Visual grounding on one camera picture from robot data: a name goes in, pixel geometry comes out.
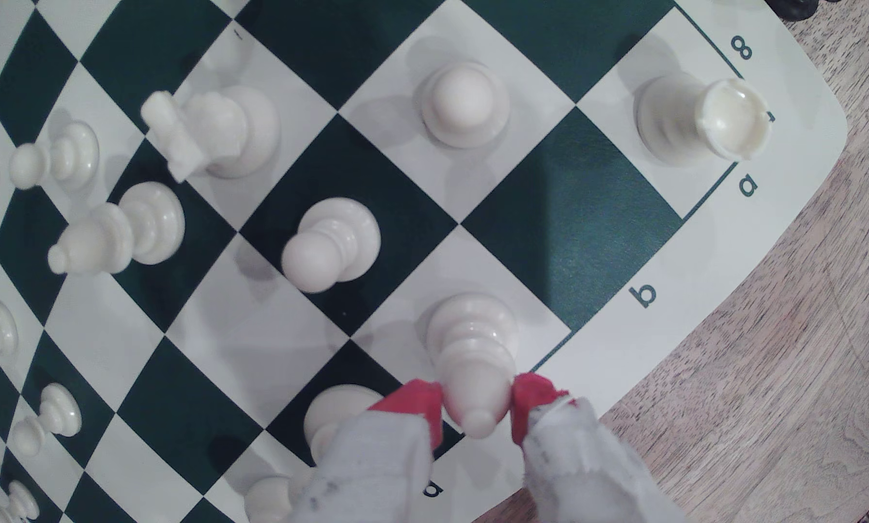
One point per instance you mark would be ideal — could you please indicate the white chess rook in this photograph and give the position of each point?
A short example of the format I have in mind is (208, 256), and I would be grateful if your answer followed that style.
(674, 120)

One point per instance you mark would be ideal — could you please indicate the white chess bishop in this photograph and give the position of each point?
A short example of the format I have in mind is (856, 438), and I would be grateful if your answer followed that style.
(129, 225)
(471, 341)

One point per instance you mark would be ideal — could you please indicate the white chess king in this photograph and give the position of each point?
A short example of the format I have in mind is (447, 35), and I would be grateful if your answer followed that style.
(267, 500)

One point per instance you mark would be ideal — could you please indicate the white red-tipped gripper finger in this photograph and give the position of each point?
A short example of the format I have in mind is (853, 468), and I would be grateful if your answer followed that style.
(376, 472)
(580, 465)

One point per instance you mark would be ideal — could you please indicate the white chess knight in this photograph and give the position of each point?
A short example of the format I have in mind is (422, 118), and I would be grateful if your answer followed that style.
(224, 131)

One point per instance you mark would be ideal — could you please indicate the black chess bishop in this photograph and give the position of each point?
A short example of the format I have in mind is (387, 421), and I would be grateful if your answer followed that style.
(794, 7)

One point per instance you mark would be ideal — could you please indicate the white chess queen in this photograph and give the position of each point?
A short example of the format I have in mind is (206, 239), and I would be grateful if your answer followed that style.
(336, 410)

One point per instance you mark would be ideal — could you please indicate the green white chess mat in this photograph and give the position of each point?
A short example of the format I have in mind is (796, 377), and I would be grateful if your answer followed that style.
(572, 218)

